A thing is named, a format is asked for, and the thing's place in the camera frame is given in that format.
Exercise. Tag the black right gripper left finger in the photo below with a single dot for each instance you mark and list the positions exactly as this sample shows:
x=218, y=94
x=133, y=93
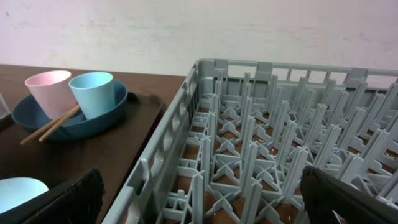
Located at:
x=77, y=200

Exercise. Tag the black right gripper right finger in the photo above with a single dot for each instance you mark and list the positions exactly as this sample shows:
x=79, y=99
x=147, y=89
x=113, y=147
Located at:
x=325, y=196

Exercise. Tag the grey dishwasher rack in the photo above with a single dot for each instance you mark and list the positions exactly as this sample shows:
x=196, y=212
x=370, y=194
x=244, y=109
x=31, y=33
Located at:
x=235, y=139

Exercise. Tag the brown plastic serving tray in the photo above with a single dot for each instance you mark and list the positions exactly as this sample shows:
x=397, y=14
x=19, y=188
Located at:
x=114, y=152

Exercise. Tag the light blue bowl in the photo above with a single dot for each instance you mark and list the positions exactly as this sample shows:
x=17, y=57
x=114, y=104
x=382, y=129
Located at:
x=18, y=190

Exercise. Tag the dark blue plate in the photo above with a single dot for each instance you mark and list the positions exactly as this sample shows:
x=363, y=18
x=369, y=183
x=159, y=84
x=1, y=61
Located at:
x=31, y=117

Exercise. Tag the wooden chopstick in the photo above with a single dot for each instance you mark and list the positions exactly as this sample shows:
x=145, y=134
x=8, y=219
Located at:
x=38, y=132
x=59, y=127

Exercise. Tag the light blue plastic cup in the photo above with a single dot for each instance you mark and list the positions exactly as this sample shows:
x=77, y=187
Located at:
x=94, y=93

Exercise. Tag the pink plastic cup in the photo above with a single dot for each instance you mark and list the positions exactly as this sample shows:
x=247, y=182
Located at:
x=52, y=92

